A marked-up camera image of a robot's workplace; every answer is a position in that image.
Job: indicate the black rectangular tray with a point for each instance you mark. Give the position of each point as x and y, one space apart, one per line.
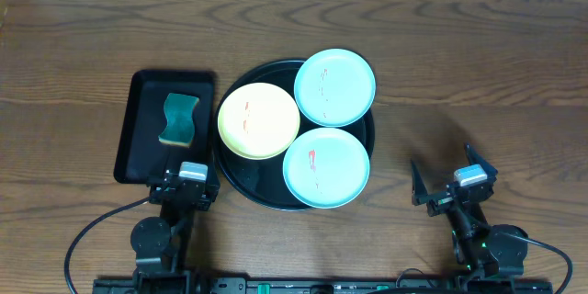
141 156

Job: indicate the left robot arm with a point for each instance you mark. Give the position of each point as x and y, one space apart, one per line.
161 243

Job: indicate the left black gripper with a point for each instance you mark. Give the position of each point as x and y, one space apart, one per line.
161 187

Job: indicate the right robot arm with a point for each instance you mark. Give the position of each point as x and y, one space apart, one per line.
492 254

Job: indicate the green yellow scrub sponge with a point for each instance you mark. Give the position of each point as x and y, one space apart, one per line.
179 129

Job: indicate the yellow plate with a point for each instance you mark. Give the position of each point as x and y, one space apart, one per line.
258 121

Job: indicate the black round tray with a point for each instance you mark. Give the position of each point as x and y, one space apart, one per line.
262 180

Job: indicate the light blue plate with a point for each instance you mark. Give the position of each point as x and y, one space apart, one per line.
326 168
334 88

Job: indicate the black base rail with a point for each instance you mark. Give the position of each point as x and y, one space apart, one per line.
239 285

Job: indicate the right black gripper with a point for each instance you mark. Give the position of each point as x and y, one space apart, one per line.
421 196

